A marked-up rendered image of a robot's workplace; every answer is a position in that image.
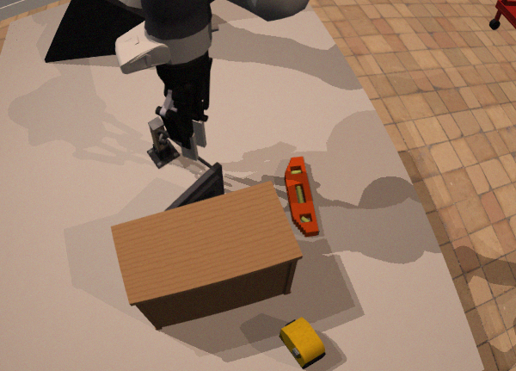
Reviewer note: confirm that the orange spirit level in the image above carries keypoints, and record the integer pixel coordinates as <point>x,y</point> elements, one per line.
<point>296,178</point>

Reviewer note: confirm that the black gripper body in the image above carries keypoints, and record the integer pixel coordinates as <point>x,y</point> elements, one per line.
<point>176,77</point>

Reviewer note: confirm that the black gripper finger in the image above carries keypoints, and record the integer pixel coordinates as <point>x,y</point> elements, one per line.
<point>202,84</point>
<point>177,124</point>

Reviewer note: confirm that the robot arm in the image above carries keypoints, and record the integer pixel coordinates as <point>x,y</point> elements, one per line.
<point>178,31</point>

